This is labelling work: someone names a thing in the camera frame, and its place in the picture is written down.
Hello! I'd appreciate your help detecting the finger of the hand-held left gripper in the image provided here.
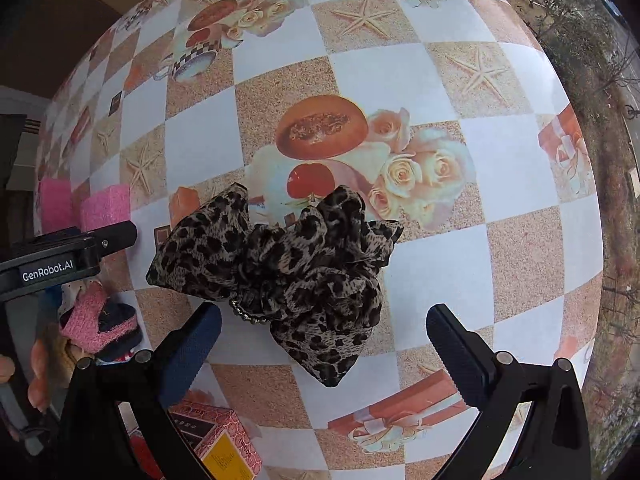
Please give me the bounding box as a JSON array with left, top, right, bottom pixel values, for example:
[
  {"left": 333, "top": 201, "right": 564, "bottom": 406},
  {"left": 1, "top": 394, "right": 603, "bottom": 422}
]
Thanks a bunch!
[{"left": 92, "top": 220, "right": 139, "bottom": 259}]

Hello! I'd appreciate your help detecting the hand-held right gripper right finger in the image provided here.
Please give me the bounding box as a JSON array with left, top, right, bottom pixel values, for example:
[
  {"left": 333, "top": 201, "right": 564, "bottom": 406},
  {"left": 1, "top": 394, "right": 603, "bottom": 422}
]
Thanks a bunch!
[{"left": 425, "top": 303, "right": 593, "bottom": 480}]

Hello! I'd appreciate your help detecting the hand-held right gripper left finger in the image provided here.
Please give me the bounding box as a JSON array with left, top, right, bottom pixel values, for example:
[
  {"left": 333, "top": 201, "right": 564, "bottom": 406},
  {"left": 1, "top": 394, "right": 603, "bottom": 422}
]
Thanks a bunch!
[{"left": 52, "top": 301, "right": 223, "bottom": 480}]

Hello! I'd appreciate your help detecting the pink sponge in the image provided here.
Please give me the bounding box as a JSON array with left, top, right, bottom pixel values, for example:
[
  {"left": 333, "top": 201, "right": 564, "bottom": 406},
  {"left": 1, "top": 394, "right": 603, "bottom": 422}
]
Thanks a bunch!
[
  {"left": 81, "top": 184, "right": 132, "bottom": 233},
  {"left": 39, "top": 178, "right": 74, "bottom": 233}
]

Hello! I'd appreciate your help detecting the pink knitted sock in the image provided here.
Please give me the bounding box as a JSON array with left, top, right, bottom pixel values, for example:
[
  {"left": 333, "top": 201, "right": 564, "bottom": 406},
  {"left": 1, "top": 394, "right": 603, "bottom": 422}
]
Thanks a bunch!
[{"left": 59, "top": 282, "right": 141, "bottom": 361}]

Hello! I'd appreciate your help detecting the red patterned box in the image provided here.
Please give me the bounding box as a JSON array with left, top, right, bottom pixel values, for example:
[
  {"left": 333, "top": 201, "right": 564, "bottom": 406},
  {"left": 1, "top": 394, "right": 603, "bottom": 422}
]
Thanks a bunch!
[{"left": 167, "top": 400, "right": 263, "bottom": 480}]

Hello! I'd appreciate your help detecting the checkered printed tablecloth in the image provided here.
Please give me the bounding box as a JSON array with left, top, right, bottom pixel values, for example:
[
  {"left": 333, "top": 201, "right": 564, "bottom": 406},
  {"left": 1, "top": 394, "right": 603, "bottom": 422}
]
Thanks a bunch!
[{"left": 32, "top": 0, "right": 603, "bottom": 480}]

